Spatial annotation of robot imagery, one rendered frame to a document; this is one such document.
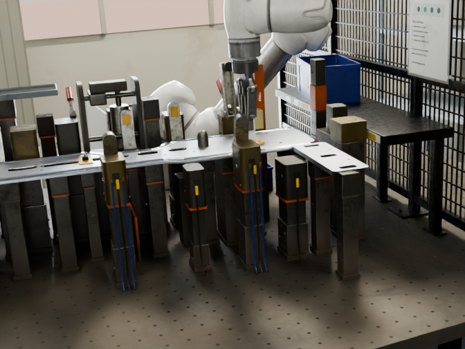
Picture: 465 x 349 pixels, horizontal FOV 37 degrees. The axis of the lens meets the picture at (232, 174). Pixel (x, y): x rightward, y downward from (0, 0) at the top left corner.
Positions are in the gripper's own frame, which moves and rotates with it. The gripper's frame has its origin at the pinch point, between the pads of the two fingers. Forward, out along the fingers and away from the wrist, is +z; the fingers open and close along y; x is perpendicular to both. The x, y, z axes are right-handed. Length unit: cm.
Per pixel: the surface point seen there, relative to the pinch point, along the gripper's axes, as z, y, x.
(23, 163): 4, 10, 64
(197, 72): 30, 330, -59
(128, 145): 4.2, 16.0, 33.1
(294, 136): 4.6, 3.7, -15.3
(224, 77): -12.4, 19.6, 1.1
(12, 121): -3, 35, 66
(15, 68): 11, 301, 72
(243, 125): -4.3, -13.0, 5.1
